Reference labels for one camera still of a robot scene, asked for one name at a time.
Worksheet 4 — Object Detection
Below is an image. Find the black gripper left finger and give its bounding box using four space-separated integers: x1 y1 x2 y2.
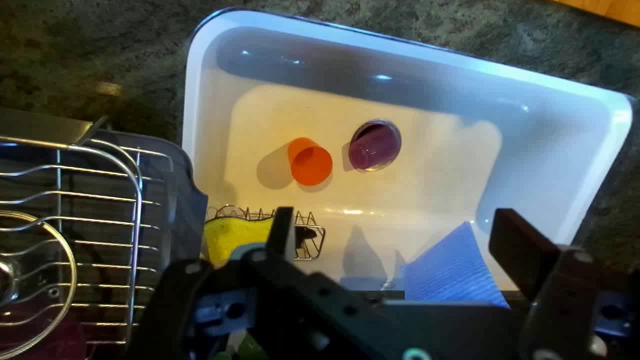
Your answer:
264 207 298 267

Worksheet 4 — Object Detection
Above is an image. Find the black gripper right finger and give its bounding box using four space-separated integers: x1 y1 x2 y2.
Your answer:
488 207 568 303

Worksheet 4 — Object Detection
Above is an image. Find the purple plate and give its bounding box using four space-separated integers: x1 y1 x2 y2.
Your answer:
26 318 93 360

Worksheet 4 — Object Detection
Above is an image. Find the white kitchen sink basin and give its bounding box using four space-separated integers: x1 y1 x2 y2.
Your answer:
180 7 636 296

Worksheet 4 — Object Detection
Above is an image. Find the black scrubber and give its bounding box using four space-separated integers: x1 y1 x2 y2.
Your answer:
294 226 322 261

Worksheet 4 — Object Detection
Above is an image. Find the yellow sponge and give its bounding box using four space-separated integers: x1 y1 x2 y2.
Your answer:
203 207 277 269

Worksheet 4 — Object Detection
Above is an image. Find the blue dish cloth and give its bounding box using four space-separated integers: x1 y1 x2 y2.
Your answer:
339 221 513 310

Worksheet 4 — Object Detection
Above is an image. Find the orange plastic cup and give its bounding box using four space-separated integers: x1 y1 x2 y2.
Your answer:
286 137 334 188

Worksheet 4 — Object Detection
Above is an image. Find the stainless steel dish rack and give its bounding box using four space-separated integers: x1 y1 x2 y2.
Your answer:
0 109 210 360

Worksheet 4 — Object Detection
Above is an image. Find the purple plastic cup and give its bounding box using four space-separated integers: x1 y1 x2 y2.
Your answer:
346 119 404 172

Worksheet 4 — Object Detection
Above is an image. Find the wire sponge caddy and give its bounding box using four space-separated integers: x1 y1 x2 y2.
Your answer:
207 203 328 265

